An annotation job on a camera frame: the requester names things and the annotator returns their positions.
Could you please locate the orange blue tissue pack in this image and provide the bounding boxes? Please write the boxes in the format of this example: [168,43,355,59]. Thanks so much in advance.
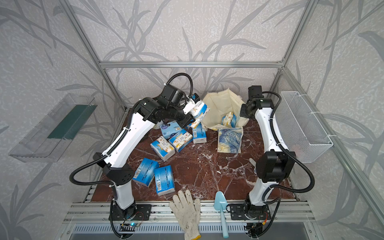
[151,136,176,162]
[183,94,210,129]
[169,129,193,153]

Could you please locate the canvas bag with blue painting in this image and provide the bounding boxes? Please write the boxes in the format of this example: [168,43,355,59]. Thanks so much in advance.
[202,89,249,154]

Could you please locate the blue tissue pack front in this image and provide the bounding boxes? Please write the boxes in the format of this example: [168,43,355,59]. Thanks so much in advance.
[155,166,176,196]

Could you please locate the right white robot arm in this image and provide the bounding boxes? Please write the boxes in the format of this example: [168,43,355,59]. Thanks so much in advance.
[240,86,295,209]

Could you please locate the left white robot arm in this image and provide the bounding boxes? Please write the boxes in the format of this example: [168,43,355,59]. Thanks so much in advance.
[93,84,201,211]

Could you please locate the light blue Vinda tissue pack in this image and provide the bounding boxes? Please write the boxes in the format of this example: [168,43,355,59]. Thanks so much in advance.
[161,121,182,140]

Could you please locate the blue white upright tissue pack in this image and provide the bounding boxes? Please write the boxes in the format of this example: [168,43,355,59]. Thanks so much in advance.
[192,124,207,144]

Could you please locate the blue dotted white glove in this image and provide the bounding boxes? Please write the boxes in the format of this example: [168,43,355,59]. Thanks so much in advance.
[249,158,256,167]

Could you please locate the teal plastic trowel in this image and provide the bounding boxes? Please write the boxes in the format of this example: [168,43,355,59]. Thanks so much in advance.
[214,191,229,239]

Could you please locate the white cotton glove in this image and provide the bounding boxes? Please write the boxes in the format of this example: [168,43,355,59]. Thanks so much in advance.
[169,190,201,240]

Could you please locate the black corrugated right cable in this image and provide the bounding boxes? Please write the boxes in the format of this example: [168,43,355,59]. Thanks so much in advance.
[260,90,316,193]

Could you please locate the black corrugated cable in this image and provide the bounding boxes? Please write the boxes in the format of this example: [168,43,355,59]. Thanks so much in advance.
[69,72,194,187]
[260,90,316,193]

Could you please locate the white wire basket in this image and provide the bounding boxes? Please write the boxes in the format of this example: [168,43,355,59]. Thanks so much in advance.
[275,91,333,164]

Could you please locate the black corrugated left cable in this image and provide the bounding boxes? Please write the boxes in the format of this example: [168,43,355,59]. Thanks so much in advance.
[69,72,194,187]

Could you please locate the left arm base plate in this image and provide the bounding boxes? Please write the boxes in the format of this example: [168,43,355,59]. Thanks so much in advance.
[109,204,152,221]

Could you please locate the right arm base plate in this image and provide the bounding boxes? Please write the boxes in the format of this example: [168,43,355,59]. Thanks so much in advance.
[227,204,272,221]

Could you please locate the clear plastic wall shelf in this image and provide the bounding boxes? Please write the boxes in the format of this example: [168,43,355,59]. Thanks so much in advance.
[9,94,98,163]

